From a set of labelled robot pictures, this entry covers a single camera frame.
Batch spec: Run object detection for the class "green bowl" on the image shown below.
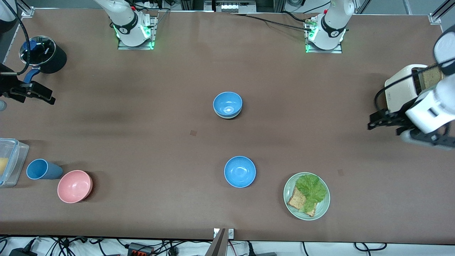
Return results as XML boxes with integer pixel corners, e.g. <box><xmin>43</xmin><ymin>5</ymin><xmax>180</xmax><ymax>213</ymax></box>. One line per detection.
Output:
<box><xmin>214</xmin><ymin>108</ymin><xmax>242</xmax><ymax>119</ymax></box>

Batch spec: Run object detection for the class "blue bowl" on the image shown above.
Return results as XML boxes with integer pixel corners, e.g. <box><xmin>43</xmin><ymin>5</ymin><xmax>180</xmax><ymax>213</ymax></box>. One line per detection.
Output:
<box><xmin>213</xmin><ymin>91</ymin><xmax>243</xmax><ymax>117</ymax></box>
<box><xmin>224</xmin><ymin>156</ymin><xmax>256</xmax><ymax>188</ymax></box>

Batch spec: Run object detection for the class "pink bowl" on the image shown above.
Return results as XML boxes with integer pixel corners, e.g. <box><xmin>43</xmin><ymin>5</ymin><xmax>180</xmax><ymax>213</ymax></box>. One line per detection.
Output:
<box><xmin>57</xmin><ymin>170</ymin><xmax>93</xmax><ymax>204</ymax></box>

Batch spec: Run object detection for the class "cream white toaster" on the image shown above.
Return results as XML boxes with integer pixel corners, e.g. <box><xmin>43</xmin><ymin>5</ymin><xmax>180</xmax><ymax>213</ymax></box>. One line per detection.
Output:
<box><xmin>385</xmin><ymin>64</ymin><xmax>435</xmax><ymax>114</ymax></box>

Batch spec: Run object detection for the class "brown toast slice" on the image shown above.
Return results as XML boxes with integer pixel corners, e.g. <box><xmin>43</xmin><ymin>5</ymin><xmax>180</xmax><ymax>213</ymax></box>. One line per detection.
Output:
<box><xmin>421</xmin><ymin>65</ymin><xmax>445</xmax><ymax>91</ymax></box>

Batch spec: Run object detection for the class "glass pot lid blue knob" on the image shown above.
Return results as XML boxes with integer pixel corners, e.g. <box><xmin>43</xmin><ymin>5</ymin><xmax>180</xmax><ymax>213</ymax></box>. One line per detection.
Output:
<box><xmin>19</xmin><ymin>36</ymin><xmax>57</xmax><ymax>66</ymax></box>

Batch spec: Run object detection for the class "clear plastic storage container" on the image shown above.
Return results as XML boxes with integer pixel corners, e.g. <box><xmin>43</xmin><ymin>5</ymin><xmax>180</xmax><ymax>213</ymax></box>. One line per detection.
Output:
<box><xmin>0</xmin><ymin>138</ymin><xmax>30</xmax><ymax>188</ymax></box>

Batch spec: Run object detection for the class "clear lid with blue seal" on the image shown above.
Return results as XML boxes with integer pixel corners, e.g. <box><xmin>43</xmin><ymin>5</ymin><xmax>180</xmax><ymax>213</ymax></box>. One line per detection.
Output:
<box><xmin>0</xmin><ymin>138</ymin><xmax>19</xmax><ymax>186</ymax></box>

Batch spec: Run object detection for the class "blue plastic cup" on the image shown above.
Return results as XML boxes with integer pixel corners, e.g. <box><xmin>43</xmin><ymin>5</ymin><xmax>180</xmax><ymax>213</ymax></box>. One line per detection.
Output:
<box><xmin>26</xmin><ymin>159</ymin><xmax>64</xmax><ymax>180</ymax></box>

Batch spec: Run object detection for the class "green lettuce leaf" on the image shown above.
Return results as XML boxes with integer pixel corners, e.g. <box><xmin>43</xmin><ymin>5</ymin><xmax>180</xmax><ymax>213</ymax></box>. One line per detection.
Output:
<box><xmin>296</xmin><ymin>174</ymin><xmax>327</xmax><ymax>214</ymax></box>

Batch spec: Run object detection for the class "pale green plate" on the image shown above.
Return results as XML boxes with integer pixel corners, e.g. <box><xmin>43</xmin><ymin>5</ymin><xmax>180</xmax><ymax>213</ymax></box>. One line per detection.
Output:
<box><xmin>283</xmin><ymin>172</ymin><xmax>331</xmax><ymax>221</ymax></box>

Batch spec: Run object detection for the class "seeded brown bread slice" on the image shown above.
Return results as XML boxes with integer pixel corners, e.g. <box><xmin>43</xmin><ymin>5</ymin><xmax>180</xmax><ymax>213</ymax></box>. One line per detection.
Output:
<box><xmin>287</xmin><ymin>187</ymin><xmax>317</xmax><ymax>217</ymax></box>

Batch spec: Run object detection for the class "black orange power strip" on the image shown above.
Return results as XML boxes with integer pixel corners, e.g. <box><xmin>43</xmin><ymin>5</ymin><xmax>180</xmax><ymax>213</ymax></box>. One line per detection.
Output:
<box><xmin>127</xmin><ymin>242</ymin><xmax>154</xmax><ymax>256</ymax></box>

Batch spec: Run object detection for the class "grey control box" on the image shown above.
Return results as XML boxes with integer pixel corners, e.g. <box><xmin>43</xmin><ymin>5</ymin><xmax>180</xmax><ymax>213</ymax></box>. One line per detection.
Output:
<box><xmin>204</xmin><ymin>0</ymin><xmax>257</xmax><ymax>14</ymax></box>

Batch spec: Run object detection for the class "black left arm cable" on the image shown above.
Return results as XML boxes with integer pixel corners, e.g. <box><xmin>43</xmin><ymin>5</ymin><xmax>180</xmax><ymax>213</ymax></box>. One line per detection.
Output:
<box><xmin>374</xmin><ymin>56</ymin><xmax>455</xmax><ymax>111</ymax></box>

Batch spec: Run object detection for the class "black pot with blue handle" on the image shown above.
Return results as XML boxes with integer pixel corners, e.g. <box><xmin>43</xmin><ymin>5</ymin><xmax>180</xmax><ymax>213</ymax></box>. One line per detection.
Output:
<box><xmin>20</xmin><ymin>36</ymin><xmax>68</xmax><ymax>84</ymax></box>

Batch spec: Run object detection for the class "aluminium frame profile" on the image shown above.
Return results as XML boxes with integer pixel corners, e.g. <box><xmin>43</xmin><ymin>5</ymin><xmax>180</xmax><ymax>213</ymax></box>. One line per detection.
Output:
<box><xmin>14</xmin><ymin>0</ymin><xmax>35</xmax><ymax>17</ymax></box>

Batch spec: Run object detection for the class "black cable on table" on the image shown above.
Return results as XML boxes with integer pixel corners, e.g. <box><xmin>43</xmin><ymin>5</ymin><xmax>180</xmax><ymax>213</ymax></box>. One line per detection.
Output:
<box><xmin>230</xmin><ymin>13</ymin><xmax>315</xmax><ymax>32</ymax></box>

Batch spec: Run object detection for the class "white metal bracket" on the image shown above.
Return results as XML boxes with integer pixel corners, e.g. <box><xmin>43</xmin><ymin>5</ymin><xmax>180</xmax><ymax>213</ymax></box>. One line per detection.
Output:
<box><xmin>213</xmin><ymin>228</ymin><xmax>235</xmax><ymax>239</ymax></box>

